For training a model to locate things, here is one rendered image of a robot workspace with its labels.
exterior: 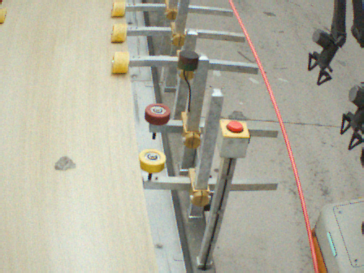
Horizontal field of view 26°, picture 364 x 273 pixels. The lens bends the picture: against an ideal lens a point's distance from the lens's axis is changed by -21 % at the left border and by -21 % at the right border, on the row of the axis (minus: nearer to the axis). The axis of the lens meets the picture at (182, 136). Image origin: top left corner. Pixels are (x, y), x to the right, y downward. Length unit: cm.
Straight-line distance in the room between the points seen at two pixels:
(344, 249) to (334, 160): 117
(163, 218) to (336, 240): 94
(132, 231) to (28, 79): 91
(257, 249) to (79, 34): 128
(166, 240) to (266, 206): 131
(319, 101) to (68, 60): 218
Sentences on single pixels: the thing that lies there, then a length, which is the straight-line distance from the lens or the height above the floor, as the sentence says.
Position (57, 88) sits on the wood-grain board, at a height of 90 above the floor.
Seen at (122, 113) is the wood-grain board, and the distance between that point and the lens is 304.
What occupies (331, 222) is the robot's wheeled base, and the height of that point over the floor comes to 27.
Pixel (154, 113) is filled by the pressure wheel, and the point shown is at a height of 91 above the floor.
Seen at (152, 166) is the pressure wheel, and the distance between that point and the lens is 283.
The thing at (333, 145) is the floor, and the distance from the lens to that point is 478.
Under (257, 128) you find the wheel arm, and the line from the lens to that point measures 315.
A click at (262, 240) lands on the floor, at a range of 402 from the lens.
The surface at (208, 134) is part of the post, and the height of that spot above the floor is 103.
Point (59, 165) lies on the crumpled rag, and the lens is 276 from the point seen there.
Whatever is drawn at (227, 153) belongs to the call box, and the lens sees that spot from 246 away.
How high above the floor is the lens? 256
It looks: 34 degrees down
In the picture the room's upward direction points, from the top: 9 degrees clockwise
